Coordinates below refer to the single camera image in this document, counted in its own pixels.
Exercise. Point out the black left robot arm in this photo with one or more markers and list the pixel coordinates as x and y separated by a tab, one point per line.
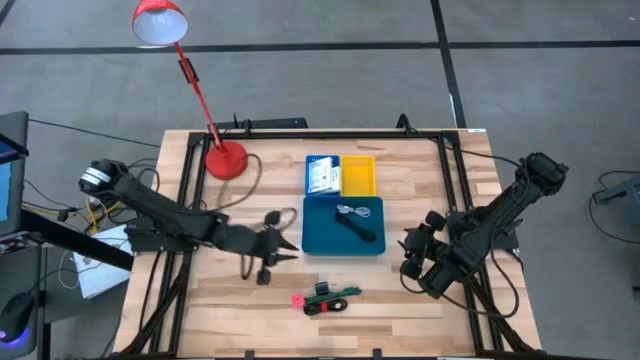
150	205

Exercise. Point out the white box with QR code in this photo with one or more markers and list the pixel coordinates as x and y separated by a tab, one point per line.
320	175

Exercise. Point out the black stand beam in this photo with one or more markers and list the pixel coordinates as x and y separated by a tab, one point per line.
75	237

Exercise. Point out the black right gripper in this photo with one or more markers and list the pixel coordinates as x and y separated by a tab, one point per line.
427	250

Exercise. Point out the small yellow plastic bin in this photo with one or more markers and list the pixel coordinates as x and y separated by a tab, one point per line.
357	175

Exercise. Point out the black aluminium table frame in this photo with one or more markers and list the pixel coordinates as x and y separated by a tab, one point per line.
350	135

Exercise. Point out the small blue plastic bin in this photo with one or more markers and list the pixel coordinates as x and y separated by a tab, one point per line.
306	165

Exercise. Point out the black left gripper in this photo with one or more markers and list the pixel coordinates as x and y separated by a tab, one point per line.
250	242

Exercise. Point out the small pink block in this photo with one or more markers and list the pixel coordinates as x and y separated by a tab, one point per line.
298	300

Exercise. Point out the black power strip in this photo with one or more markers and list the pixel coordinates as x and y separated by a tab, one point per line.
280	123

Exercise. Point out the small black adapter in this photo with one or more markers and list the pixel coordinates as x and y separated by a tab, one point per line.
321	287

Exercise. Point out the dark computer desk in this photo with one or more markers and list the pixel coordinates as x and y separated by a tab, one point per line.
30	270

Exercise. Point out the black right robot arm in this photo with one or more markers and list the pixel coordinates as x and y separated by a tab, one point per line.
500	215

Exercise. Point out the white paper box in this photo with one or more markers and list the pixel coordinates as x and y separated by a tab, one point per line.
100	280

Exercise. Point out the small device with screen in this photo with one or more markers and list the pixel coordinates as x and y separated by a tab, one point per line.
20	242

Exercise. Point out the large display screen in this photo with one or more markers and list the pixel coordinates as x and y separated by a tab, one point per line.
12	175

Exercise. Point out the black computer mouse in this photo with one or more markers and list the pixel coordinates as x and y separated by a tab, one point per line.
15	315

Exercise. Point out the large teal plastic bin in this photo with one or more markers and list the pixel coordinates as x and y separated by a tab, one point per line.
320	235

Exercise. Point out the red desk lamp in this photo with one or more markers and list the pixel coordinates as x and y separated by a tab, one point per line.
160	25

